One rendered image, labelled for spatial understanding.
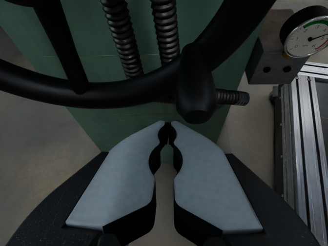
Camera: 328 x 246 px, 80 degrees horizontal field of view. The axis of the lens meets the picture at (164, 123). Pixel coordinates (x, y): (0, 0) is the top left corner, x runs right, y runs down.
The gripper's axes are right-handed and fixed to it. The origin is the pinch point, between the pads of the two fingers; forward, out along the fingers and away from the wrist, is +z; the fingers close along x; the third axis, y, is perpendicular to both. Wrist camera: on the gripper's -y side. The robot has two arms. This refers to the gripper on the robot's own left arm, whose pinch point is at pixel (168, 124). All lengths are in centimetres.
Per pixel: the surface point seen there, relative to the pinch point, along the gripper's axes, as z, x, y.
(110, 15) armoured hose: 9.7, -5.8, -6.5
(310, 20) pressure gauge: 16.8, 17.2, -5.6
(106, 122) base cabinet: 39.4, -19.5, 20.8
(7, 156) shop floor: 60, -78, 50
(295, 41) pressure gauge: 18.5, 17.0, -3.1
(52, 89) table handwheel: 6.3, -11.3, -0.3
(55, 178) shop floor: 51, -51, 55
